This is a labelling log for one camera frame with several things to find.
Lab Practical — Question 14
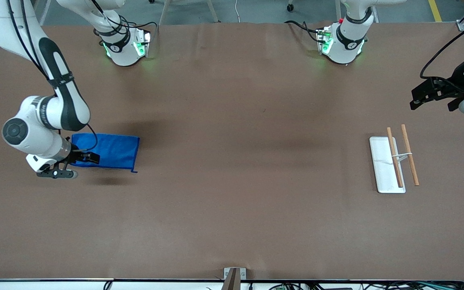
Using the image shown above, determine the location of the blue towel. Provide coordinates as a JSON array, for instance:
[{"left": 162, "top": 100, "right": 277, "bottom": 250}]
[{"left": 71, "top": 133, "right": 141, "bottom": 174}]

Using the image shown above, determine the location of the white rack with wooden bars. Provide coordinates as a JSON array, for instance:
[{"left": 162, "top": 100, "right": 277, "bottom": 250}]
[{"left": 369, "top": 124, "right": 420, "bottom": 194}]

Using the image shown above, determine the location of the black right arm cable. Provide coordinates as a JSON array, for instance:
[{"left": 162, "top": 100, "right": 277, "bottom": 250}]
[{"left": 6, "top": 0, "right": 99, "bottom": 155}]

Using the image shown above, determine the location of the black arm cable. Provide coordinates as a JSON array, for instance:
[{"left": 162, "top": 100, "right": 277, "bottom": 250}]
[
  {"left": 419, "top": 12, "right": 464, "bottom": 95},
  {"left": 6, "top": 0, "right": 99, "bottom": 155}
]

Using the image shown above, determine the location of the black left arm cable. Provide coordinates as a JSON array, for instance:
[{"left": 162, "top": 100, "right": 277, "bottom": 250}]
[{"left": 419, "top": 12, "right": 464, "bottom": 95}]

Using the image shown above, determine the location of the black right base cable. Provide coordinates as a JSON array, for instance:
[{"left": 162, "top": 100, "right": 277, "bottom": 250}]
[{"left": 91, "top": 0, "right": 158, "bottom": 45}]

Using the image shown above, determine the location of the black base cable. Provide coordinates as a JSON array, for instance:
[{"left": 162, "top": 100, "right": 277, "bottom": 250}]
[
  {"left": 91, "top": 0, "right": 158, "bottom": 45},
  {"left": 284, "top": 19, "right": 322, "bottom": 43}
]

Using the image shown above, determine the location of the black left base cable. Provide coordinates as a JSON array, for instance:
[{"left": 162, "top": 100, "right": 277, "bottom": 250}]
[{"left": 284, "top": 19, "right": 322, "bottom": 43}]

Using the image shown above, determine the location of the teal cable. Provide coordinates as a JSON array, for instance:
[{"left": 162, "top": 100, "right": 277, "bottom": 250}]
[{"left": 413, "top": 282, "right": 463, "bottom": 290}]

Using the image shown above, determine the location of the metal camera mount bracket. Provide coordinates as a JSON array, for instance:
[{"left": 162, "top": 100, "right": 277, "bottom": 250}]
[{"left": 222, "top": 267, "right": 247, "bottom": 290}]

